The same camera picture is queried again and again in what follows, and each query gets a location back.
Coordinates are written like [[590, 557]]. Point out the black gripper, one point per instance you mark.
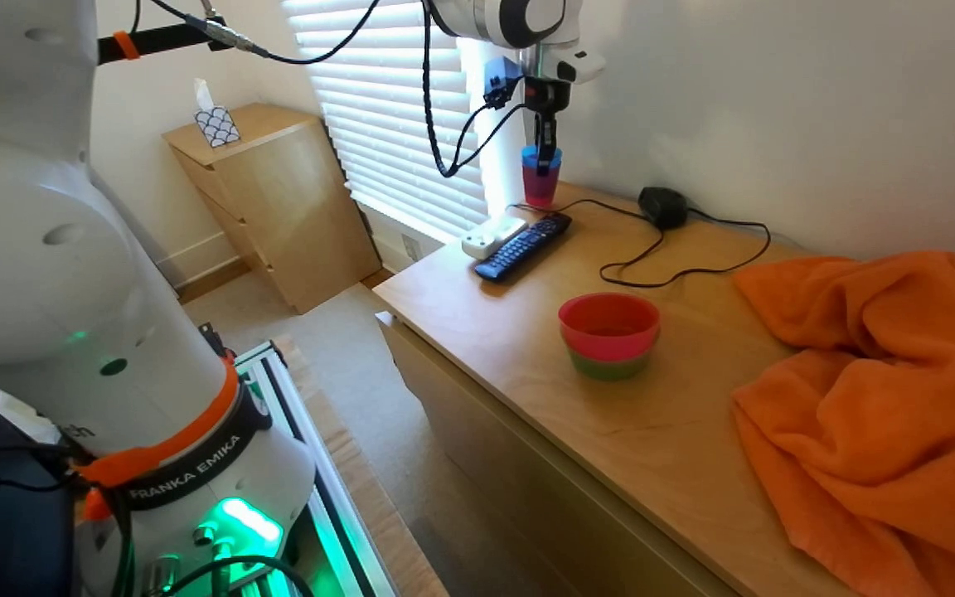
[[544, 98]]

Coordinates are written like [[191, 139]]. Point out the blue plastic cup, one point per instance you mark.
[[527, 163]]

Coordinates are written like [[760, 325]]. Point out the red plastic cup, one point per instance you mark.
[[540, 195]]

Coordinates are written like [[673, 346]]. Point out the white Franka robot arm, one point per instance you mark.
[[58, 242]]

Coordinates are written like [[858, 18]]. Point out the black remote control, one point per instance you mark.
[[520, 249]]

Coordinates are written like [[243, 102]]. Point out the white remote control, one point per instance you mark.
[[485, 236]]

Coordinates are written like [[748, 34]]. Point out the black power adapter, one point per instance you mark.
[[664, 207]]

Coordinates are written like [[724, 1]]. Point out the white window blinds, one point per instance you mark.
[[390, 111]]

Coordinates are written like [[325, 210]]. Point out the red plastic bowl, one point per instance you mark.
[[608, 329]]

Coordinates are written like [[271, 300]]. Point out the green plastic bowl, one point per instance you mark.
[[612, 371]]

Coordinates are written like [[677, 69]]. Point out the small wooden cabinet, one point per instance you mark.
[[278, 210]]

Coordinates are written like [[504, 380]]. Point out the patterned tissue box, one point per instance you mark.
[[215, 126]]

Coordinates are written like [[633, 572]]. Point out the light wooden dresser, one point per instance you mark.
[[612, 466]]

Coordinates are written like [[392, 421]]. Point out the black pole with orange tape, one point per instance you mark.
[[166, 42]]

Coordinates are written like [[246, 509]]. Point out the orange cloth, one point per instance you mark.
[[885, 419]]

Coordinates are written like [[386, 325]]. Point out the dark fabric bag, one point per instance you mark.
[[1, 509]]

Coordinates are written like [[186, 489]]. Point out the dark blue wrist camera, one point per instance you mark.
[[503, 81]]

